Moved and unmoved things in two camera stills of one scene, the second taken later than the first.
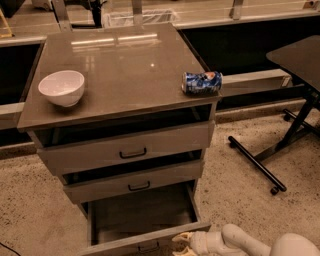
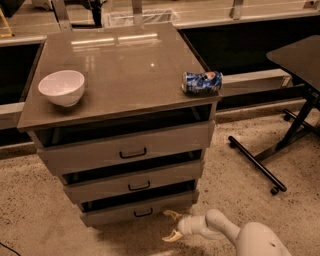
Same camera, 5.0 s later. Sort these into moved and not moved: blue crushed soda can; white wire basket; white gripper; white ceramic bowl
Moved: white gripper
Not moved: white ceramic bowl; blue crushed soda can; white wire basket
